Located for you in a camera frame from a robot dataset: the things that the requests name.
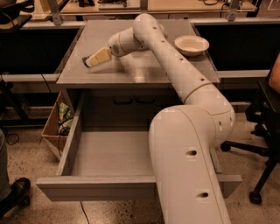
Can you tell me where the green snack bag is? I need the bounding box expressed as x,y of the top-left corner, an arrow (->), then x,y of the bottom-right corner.
58,102 -> 73,136

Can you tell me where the black shoe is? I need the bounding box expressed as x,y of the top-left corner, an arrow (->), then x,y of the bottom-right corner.
0,178 -> 31,217

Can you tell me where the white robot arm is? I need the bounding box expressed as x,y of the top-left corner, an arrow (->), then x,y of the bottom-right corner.
83,14 -> 235,224

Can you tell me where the wooden crate with bags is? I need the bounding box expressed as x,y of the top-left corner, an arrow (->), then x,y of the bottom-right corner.
41,92 -> 68,159

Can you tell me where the white paper bowl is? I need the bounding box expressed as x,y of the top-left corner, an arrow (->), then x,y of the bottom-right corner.
174,35 -> 209,57

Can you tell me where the blue jeans leg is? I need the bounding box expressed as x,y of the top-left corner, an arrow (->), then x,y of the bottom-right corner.
0,130 -> 11,201

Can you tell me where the black office chair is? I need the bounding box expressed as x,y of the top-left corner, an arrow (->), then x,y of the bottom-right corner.
220,69 -> 280,205

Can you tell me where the right black drawer handle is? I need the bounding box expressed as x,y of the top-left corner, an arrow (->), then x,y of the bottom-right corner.
136,95 -> 156,104

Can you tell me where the open grey top drawer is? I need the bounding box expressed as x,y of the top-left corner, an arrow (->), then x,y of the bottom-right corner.
35,92 -> 243,202

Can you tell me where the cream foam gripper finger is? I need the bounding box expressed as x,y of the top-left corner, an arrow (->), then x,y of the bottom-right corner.
87,47 -> 112,67

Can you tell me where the left black drawer handle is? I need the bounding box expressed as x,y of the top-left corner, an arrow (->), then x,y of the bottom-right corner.
113,96 -> 133,105

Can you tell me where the black drawer handle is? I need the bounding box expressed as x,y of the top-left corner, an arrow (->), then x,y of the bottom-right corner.
113,96 -> 133,105
136,95 -> 156,104

